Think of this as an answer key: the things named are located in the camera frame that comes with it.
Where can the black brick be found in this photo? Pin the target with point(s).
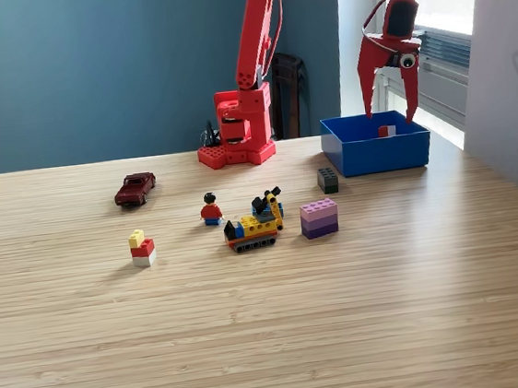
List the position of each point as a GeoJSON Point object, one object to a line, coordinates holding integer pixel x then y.
{"type": "Point", "coordinates": [327, 182]}

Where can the grey pleated window blind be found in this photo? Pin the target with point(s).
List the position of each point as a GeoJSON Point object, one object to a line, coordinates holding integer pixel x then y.
{"type": "Point", "coordinates": [448, 51]}

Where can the red and white square brick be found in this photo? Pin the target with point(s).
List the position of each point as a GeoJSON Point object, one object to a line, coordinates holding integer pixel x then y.
{"type": "Point", "coordinates": [383, 132]}

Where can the small yellow brick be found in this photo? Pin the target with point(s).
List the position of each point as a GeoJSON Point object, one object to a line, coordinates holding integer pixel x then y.
{"type": "Point", "coordinates": [136, 238]}

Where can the red over white brick stack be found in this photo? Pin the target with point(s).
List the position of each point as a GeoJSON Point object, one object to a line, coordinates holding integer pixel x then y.
{"type": "Point", "coordinates": [144, 254]}

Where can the blue plastic bin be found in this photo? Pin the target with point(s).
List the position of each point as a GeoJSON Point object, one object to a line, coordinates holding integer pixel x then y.
{"type": "Point", "coordinates": [384, 155]}

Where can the dark red toy car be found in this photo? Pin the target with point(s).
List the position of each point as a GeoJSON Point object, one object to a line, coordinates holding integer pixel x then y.
{"type": "Point", "coordinates": [135, 188]}

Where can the white window frame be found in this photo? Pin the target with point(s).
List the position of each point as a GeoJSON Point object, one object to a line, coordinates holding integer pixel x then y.
{"type": "Point", "coordinates": [434, 9]}

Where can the toy figure red shirt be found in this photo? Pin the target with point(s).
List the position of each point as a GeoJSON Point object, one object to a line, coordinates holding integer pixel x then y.
{"type": "Point", "coordinates": [211, 212]}

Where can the yellow toy digger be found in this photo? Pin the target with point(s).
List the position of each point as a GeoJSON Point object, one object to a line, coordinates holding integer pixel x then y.
{"type": "Point", "coordinates": [253, 227]}

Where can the pink and purple brick stack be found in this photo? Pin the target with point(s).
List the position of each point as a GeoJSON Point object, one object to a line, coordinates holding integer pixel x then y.
{"type": "Point", "coordinates": [319, 220]}

